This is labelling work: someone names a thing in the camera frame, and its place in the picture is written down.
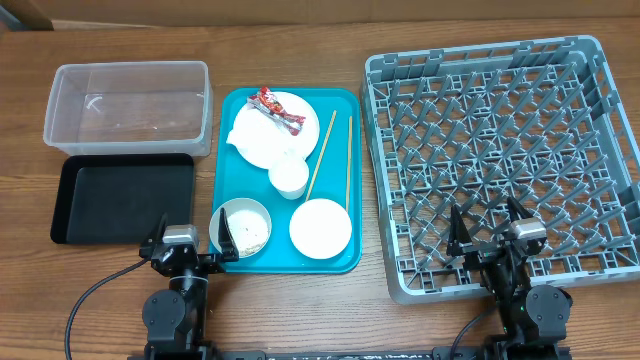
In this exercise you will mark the black plastic tray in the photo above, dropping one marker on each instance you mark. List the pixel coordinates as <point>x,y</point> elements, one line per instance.
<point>120,199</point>

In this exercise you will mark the white napkin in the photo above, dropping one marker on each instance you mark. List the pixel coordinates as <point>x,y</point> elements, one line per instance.
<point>258,139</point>

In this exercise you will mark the rice pile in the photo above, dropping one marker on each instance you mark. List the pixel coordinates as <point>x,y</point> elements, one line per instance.
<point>249,230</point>

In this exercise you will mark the wooden chopstick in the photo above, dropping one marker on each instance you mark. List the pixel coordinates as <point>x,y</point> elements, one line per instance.
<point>321,155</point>
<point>349,161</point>

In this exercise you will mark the white cup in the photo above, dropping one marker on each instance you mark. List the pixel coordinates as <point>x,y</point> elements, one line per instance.
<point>289,176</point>

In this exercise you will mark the grey dishwasher rack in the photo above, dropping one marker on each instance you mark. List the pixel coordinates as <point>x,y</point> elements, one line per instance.
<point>540,121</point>

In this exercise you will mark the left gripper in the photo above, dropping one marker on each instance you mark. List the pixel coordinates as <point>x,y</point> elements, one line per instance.
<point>215,262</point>

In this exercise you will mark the white pink-rimmed bowl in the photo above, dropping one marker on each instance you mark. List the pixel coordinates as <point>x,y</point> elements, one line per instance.
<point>320,229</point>

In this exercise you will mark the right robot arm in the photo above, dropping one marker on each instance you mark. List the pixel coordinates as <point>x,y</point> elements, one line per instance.
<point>534,318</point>

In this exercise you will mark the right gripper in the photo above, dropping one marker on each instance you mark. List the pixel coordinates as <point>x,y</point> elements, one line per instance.
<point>482,252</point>

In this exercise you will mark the red snack wrapper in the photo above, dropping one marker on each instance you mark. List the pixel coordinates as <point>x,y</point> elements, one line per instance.
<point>266,102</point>

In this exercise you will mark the large white plate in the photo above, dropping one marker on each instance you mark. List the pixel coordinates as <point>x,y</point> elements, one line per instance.
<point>306,141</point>

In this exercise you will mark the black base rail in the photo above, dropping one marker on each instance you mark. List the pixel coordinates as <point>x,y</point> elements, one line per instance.
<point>437,353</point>

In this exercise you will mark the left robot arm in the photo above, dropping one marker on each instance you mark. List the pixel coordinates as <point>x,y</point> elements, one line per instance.
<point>175,317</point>

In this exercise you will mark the clear plastic bin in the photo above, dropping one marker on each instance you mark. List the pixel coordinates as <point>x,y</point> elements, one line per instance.
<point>144,107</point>

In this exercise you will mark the grey bowl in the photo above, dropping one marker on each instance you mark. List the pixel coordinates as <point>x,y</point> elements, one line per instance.
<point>232,206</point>

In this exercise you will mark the teal serving tray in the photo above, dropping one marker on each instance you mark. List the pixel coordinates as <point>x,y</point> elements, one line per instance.
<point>237,178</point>

